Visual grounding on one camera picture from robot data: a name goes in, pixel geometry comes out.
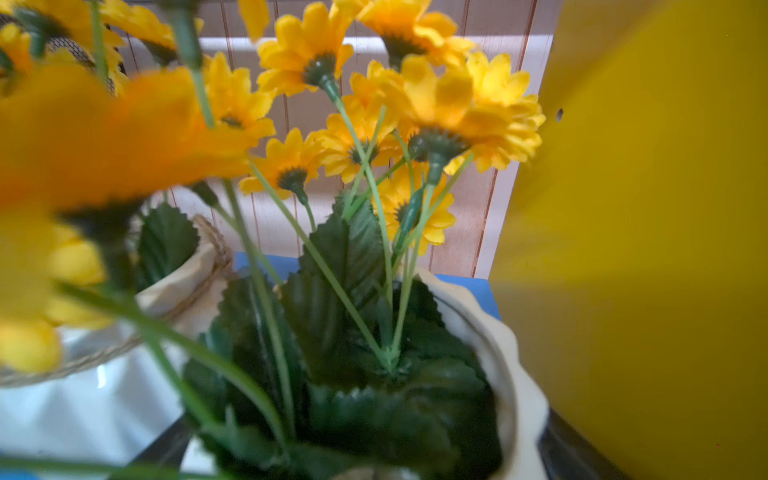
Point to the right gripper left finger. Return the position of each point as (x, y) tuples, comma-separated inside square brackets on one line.
[(168, 449)]

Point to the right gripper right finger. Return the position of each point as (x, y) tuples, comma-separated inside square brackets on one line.
[(568, 455)]

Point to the sunflower pot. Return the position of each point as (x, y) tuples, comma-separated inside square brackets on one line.
[(77, 163), (370, 367)]

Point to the yellow two-tier shelf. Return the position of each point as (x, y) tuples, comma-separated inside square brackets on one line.
[(629, 256)]

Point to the black mesh basket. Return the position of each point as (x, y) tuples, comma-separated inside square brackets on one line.
[(17, 60)]

